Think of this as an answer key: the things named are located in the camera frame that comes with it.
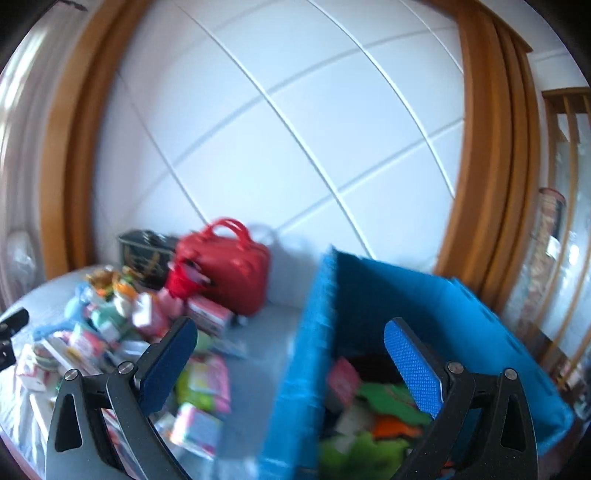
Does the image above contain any striped blue tablecloth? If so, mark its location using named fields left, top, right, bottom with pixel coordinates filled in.
left=0, top=265, right=305, bottom=480

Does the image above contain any pale curtain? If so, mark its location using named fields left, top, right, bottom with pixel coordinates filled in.
left=0, top=28, right=61, bottom=296

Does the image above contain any brown bear plush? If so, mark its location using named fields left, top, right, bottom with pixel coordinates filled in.
left=85, top=270, right=116, bottom=289

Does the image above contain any wooden door frame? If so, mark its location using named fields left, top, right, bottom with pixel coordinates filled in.
left=39, top=0, right=153, bottom=282
left=431, top=0, right=543, bottom=315

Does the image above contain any pink white carton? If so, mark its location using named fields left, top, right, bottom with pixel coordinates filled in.
left=189, top=295, right=234, bottom=335

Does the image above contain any blue plastic crate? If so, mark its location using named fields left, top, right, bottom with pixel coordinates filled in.
left=259, top=244, right=575, bottom=480

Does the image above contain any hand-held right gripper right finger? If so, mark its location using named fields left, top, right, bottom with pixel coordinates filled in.
left=383, top=316, right=540, bottom=480

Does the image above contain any light blue plastic toy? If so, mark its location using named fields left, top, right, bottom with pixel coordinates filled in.
left=32, top=318, right=75, bottom=342

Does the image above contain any white plastic bag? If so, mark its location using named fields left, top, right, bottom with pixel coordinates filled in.
left=4, top=231, right=40, bottom=287

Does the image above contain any black printed box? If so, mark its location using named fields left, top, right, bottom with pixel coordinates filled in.
left=117, top=229, right=178, bottom=289

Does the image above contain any pink green printed packet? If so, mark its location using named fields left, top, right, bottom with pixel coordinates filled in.
left=178, top=355, right=232, bottom=414

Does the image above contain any wooden slatted rack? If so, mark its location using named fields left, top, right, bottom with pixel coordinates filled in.
left=540, top=88, right=591, bottom=379

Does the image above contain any green white round plush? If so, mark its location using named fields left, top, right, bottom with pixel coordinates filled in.
left=318, top=411, right=411, bottom=480

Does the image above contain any red small suitcase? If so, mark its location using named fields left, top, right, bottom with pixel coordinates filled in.
left=165, top=218, right=271, bottom=317

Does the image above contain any pastel printed packet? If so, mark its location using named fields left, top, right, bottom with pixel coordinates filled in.
left=171, top=404, right=225, bottom=457

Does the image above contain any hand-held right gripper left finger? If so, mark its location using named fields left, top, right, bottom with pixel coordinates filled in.
left=45, top=316, right=199, bottom=480

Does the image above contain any green plush cloth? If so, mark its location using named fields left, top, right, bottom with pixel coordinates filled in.
left=358, top=381, right=435, bottom=428

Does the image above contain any pink pig plush blue shirt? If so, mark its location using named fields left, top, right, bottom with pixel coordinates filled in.
left=67, top=281, right=100, bottom=324

